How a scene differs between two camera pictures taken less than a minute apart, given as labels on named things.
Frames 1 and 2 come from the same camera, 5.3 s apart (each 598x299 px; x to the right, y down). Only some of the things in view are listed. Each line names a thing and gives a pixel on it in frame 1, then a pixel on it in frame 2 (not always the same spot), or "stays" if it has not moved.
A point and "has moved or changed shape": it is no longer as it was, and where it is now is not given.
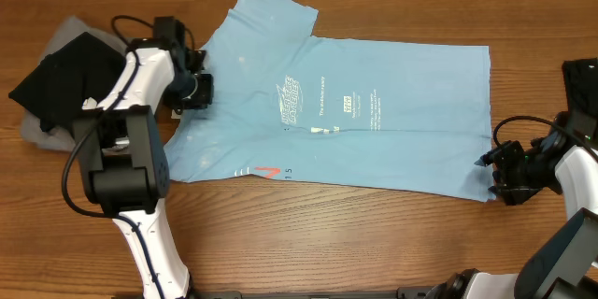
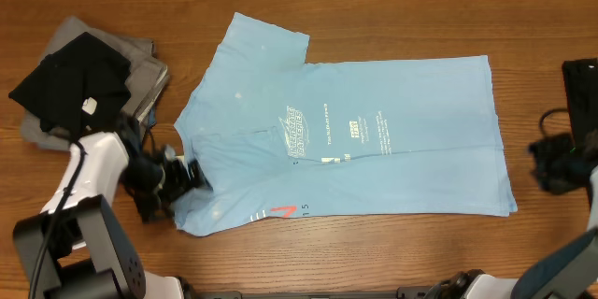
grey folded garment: x=63 y=138 stays
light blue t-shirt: x=290 y=106 has moved or changed shape
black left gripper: x=205 y=94 -> x=181 y=185
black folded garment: x=65 y=78 stays
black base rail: x=402 y=293 stays
